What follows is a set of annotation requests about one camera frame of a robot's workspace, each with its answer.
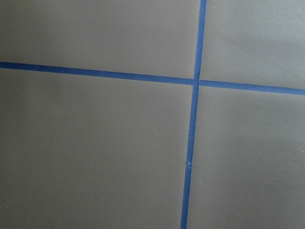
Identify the long blue tape strip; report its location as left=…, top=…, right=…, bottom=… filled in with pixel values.
left=180, top=0, right=207, bottom=229

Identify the crossing blue tape strip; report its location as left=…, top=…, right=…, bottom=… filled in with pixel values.
left=0, top=62, right=305, bottom=95

